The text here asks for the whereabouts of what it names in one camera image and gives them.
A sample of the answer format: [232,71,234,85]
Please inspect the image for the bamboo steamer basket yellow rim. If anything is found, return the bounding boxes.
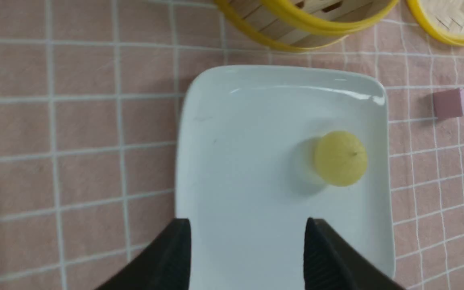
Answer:
[215,0,398,53]

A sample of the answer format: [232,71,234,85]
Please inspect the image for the woven bamboo steamer lid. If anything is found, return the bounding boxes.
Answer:
[406,0,464,47]

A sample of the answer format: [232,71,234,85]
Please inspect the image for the pink checkered tablecloth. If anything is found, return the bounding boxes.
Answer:
[0,0,464,290]

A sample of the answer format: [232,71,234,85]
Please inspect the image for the pink cube block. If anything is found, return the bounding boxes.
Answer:
[433,87,464,120]

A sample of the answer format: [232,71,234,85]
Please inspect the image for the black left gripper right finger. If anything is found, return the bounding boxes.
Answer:
[304,217,403,290]

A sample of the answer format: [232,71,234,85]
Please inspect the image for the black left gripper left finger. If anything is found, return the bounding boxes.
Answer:
[97,218,191,290]

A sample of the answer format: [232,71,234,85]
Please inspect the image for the white square plate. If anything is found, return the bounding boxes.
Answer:
[175,65,396,290]

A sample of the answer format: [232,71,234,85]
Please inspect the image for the yellow steamed bun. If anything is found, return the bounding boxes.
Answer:
[313,130,369,187]

